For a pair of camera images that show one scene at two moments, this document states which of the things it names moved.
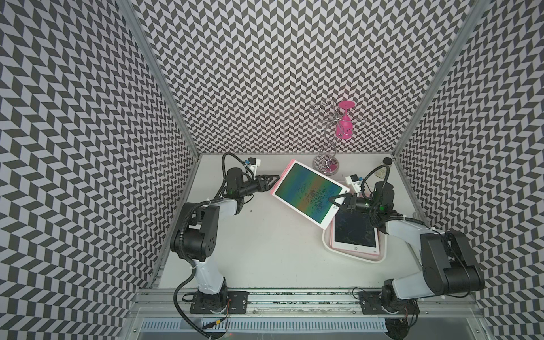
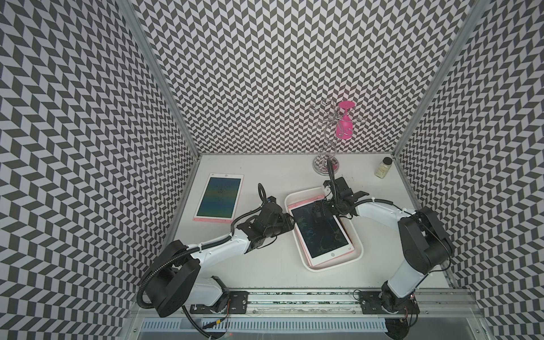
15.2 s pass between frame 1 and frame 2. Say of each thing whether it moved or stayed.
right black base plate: stayed
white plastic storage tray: moved
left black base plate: stayed
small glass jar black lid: stayed
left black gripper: moved
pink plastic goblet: stayed
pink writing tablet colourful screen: moved
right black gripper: stayed
